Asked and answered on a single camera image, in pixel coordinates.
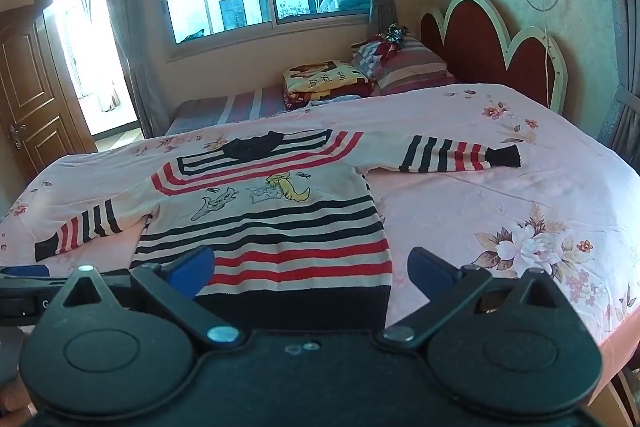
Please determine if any yellow cartoon pillow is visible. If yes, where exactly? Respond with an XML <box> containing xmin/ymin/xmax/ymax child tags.
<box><xmin>281</xmin><ymin>59</ymin><xmax>376</xmax><ymax>110</ymax></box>

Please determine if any brown wooden door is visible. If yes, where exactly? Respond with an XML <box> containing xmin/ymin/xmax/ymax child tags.
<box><xmin>0</xmin><ymin>4</ymin><xmax>98</xmax><ymax>175</ymax></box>

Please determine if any small colourful cloth bundle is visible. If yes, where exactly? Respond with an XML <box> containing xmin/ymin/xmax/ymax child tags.
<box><xmin>380</xmin><ymin>24</ymin><xmax>411</xmax><ymax>48</ymax></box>

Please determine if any pink floral bed sheet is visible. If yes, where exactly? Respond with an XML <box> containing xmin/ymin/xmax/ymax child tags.
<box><xmin>0</xmin><ymin>83</ymin><xmax>640</xmax><ymax>408</ymax></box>

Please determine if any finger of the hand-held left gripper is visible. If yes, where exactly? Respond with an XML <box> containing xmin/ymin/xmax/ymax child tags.
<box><xmin>0</xmin><ymin>264</ymin><xmax>50</xmax><ymax>278</ymax></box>

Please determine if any grey striped mattress sheet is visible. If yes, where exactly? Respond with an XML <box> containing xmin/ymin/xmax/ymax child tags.
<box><xmin>165</xmin><ymin>84</ymin><xmax>296</xmax><ymax>138</ymax></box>

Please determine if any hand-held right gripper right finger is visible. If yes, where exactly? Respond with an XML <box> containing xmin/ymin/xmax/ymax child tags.
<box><xmin>376</xmin><ymin>247</ymin><xmax>576</xmax><ymax>353</ymax></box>

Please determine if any striped knit sweater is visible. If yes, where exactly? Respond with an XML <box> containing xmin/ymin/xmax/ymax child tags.
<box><xmin>34</xmin><ymin>130</ymin><xmax>522</xmax><ymax>333</ymax></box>

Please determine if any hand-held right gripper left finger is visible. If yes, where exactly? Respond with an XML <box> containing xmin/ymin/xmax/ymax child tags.
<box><xmin>50</xmin><ymin>246</ymin><xmax>247</xmax><ymax>349</ymax></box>

